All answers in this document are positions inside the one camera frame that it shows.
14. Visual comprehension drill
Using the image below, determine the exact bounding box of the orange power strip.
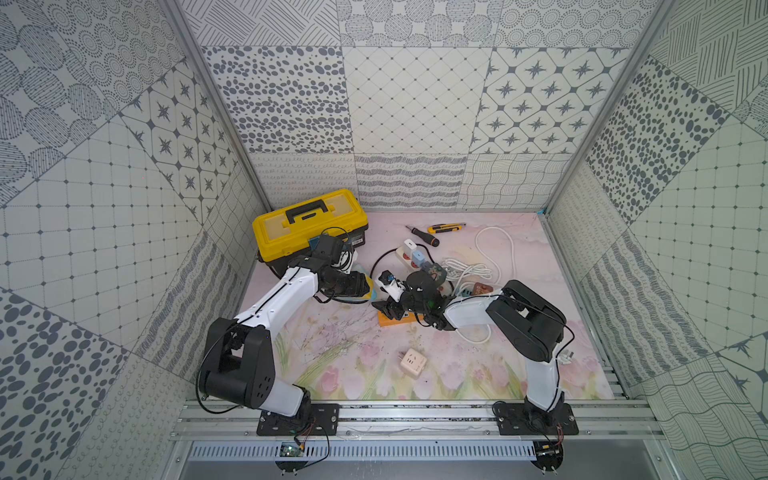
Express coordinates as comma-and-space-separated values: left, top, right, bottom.
376, 308, 421, 328

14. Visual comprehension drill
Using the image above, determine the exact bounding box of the cream deer cube adapter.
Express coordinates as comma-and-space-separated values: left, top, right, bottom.
399, 348, 427, 378

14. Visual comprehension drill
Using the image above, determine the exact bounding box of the brown usb charger plug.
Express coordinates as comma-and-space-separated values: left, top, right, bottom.
472, 282, 494, 296

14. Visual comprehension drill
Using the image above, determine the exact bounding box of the dark green cube adapter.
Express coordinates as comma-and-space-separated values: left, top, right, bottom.
424, 263, 447, 286

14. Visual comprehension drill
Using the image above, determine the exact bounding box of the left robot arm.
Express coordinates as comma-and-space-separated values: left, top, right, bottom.
195, 235, 373, 421

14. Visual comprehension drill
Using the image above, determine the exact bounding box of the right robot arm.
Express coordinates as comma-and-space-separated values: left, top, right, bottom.
373, 270, 569, 414

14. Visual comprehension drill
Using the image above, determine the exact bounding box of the grey blue plug adapter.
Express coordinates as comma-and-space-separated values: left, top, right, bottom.
411, 251, 431, 269

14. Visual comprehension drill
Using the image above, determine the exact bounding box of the black orange screwdriver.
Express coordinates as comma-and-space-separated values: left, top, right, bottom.
406, 226, 440, 247

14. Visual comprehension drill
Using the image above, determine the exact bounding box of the yellow utility knife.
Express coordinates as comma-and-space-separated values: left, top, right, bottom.
427, 223, 466, 235

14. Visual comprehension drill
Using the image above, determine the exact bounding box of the yellow black plastic toolbox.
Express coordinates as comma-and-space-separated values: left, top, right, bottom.
252, 189, 369, 276

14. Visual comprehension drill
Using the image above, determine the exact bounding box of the bundled white cable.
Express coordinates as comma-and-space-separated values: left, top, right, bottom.
442, 257, 494, 289

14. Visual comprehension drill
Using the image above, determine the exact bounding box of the white power cable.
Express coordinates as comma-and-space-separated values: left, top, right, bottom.
443, 226, 517, 346

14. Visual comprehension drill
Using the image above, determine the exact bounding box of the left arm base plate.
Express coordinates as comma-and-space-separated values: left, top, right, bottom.
257, 403, 341, 437

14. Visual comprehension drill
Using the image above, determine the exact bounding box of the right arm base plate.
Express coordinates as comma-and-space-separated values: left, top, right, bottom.
491, 400, 579, 437

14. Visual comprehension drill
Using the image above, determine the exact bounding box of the aluminium rail frame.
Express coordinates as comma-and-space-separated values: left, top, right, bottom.
170, 367, 664, 441

